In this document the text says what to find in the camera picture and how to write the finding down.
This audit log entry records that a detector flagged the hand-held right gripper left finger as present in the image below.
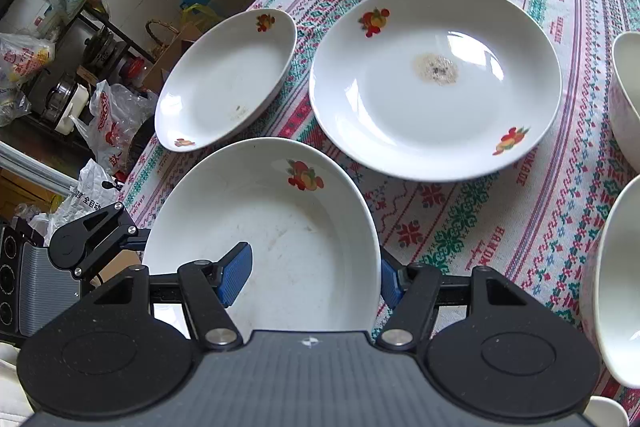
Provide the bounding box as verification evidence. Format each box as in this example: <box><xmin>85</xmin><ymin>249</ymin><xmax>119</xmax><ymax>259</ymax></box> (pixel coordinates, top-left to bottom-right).
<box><xmin>92</xmin><ymin>242</ymin><xmax>253</xmax><ymax>353</ymax></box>

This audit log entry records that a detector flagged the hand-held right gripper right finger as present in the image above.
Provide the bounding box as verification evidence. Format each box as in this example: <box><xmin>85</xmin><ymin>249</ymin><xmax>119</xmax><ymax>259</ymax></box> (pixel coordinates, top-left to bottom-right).
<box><xmin>375</xmin><ymin>258</ymin><xmax>531</xmax><ymax>354</ymax></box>

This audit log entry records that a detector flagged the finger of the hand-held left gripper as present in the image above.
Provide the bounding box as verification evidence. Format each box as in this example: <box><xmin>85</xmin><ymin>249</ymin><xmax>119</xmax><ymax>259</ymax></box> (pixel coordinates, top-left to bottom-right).
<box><xmin>72</xmin><ymin>202</ymin><xmax>152</xmax><ymax>280</ymax></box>

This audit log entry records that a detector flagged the white oval fruit-print plate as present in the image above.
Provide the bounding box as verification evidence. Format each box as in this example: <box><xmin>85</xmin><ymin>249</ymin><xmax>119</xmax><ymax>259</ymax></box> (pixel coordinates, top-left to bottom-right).
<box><xmin>154</xmin><ymin>8</ymin><xmax>298</xmax><ymax>152</ymax></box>
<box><xmin>141</xmin><ymin>137</ymin><xmax>383</xmax><ymax>340</ymax></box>

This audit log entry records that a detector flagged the white plastic bag black print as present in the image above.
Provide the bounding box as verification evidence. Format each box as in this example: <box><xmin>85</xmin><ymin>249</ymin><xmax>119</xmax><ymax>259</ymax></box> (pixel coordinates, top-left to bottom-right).
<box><xmin>29</xmin><ymin>159</ymin><xmax>127</xmax><ymax>249</ymax></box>

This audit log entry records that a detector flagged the patterned tablecloth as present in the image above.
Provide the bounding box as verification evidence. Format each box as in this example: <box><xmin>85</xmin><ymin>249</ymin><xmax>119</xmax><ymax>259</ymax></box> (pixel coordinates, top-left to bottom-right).
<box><xmin>117</xmin><ymin>0</ymin><xmax>640</xmax><ymax>413</ymax></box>

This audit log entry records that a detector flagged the white red-print plastic bag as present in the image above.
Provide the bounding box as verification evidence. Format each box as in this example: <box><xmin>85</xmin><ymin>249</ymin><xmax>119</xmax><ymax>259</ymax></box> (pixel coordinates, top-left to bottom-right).
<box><xmin>74</xmin><ymin>79</ymin><xmax>159</xmax><ymax>176</ymax></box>

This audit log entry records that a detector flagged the steel pot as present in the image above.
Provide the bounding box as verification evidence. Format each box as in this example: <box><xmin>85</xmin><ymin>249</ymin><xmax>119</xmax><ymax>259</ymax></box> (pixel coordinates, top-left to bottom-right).
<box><xmin>46</xmin><ymin>72</ymin><xmax>92</xmax><ymax>118</ymax></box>

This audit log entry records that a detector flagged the red lid container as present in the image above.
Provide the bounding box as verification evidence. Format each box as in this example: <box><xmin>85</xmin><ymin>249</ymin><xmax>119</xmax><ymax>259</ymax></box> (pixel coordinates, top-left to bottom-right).
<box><xmin>121</xmin><ymin>57</ymin><xmax>149</xmax><ymax>84</ymax></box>

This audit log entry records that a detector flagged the white round fruit-print plate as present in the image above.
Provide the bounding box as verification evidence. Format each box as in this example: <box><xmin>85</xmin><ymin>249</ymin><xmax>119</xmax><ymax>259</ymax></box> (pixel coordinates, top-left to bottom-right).
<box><xmin>308</xmin><ymin>0</ymin><xmax>563</xmax><ymax>182</ymax></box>

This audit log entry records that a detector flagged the stack of pans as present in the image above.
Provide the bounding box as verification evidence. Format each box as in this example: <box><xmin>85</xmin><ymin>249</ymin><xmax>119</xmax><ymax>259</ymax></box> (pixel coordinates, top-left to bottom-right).
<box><xmin>82</xmin><ymin>29</ymin><xmax>127</xmax><ymax>68</ymax></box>

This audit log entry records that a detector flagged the cardboard box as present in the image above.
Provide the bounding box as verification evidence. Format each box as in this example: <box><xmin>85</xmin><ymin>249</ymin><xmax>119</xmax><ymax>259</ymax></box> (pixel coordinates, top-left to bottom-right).
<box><xmin>142</xmin><ymin>24</ymin><xmax>213</xmax><ymax>95</ymax></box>

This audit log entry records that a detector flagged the plastic bag red yellow print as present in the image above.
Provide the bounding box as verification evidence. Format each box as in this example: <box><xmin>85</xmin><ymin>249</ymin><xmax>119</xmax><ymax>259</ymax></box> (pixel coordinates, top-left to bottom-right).
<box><xmin>0</xmin><ymin>32</ymin><xmax>56</xmax><ymax>84</ymax></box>

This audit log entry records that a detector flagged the wicker basket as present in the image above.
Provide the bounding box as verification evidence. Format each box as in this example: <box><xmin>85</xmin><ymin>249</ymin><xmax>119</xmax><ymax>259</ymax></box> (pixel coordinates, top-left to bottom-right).
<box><xmin>145</xmin><ymin>19</ymin><xmax>182</xmax><ymax>58</ymax></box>

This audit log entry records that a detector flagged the black storage rack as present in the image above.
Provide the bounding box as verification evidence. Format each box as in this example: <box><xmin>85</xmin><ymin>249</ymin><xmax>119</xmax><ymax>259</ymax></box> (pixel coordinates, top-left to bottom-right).
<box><xmin>0</xmin><ymin>0</ymin><xmax>157</xmax><ymax>150</ymax></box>

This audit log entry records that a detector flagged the white object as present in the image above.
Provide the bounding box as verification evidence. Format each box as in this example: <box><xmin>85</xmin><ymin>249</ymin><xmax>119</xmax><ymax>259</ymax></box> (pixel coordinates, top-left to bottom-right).
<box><xmin>585</xmin><ymin>396</ymin><xmax>632</xmax><ymax>427</ymax></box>

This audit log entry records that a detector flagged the white floral bowl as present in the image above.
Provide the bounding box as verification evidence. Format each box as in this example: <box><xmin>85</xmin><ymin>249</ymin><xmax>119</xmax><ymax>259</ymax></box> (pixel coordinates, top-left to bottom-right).
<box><xmin>609</xmin><ymin>32</ymin><xmax>640</xmax><ymax>174</ymax></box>

